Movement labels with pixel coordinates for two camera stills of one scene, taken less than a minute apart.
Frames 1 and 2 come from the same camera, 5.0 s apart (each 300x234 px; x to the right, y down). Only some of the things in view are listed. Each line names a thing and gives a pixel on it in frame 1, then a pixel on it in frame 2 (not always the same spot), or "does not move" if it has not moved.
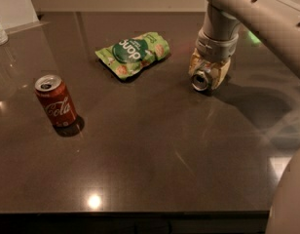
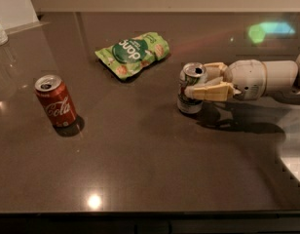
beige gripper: (215, 48) → (248, 78)
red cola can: (56, 100) does not move
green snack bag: (127, 56) does not move
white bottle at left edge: (0, 38) does not move
